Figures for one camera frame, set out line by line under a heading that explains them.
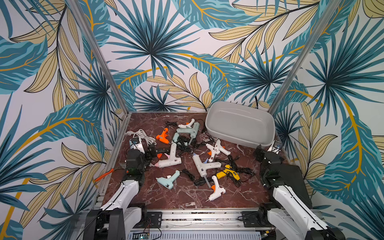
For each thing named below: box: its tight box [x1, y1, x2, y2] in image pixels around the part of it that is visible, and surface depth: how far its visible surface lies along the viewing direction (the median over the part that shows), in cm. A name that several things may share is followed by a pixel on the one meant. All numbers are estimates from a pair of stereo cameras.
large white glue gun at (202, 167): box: [192, 154, 222, 188], surface depth 90 cm
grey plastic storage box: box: [205, 101, 276, 149], surface depth 115 cm
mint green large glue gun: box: [176, 122, 200, 145], surface depth 105 cm
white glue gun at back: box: [178, 118, 195, 129], surface depth 112 cm
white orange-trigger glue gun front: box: [205, 175, 226, 202], surface depth 83 cm
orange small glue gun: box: [156, 127, 170, 144], surface depth 105 cm
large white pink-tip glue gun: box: [155, 143, 182, 168], surface depth 92 cm
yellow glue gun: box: [216, 164, 241, 181], surface depth 88 cm
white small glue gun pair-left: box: [205, 143, 221, 163], surface depth 98 cm
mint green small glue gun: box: [155, 170, 180, 190], surface depth 86 cm
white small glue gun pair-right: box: [214, 139, 231, 156], surface depth 98 cm
